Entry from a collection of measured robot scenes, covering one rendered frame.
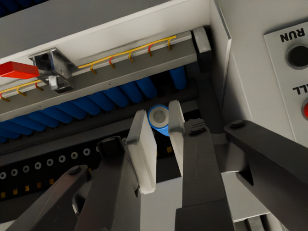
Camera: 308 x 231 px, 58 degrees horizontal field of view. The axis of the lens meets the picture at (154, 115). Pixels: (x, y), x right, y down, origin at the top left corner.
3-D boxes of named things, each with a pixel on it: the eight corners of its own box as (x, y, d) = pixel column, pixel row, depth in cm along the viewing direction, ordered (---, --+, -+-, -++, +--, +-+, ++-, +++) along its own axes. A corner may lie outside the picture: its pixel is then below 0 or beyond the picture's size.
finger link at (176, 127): (167, 130, 13) (182, 126, 13) (168, 101, 20) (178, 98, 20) (184, 185, 14) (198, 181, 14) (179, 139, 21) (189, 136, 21)
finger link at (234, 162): (187, 154, 12) (257, 135, 11) (182, 121, 17) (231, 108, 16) (196, 184, 12) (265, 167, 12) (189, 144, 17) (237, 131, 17)
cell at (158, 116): (169, 140, 26) (159, 134, 19) (155, 126, 26) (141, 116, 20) (183, 126, 26) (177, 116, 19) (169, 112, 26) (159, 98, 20)
